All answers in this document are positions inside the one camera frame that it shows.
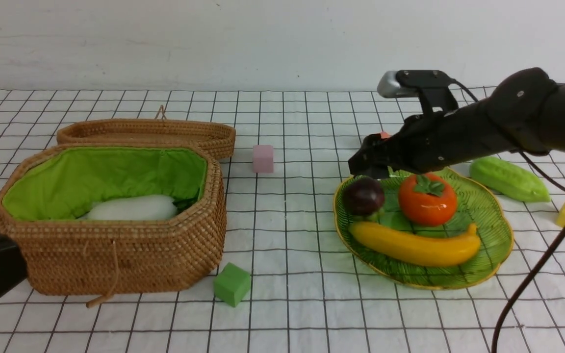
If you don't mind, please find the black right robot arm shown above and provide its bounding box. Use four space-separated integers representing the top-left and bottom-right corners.
348 68 565 179

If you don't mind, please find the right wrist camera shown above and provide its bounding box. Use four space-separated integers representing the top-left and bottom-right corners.
376 70 459 115

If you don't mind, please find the woven wicker basket lid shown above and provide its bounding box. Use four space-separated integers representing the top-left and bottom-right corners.
56 105 236 159

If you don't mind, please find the orange toy persimmon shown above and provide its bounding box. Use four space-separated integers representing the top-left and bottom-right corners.
398 174 458 227

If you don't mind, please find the dark purple toy mangosteen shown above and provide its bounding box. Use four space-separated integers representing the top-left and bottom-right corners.
341 176 385 217

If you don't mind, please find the green toy cucumber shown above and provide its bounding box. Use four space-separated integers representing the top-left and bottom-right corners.
469 156 551 203

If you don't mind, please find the green glass leaf plate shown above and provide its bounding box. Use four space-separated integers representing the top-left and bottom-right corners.
333 168 514 290

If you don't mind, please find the pink foam cube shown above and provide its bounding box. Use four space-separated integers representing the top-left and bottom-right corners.
253 145 275 174

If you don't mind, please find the dark right arm cable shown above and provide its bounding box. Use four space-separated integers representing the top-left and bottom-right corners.
491 54 565 353

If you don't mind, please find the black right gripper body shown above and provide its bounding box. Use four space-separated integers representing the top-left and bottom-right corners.
348 99 514 178

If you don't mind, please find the white checkered tablecloth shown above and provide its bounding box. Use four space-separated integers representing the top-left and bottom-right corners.
0 89 565 353

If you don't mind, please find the yellow toy banana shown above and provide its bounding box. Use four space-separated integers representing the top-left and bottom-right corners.
348 222 482 267

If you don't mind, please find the woven wicker basket green lining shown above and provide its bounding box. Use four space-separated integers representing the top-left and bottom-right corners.
0 143 227 297

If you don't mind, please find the green foam cube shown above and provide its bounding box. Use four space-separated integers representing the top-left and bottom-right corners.
213 263 252 307

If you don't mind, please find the white toy radish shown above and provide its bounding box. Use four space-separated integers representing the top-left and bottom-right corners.
83 195 179 221

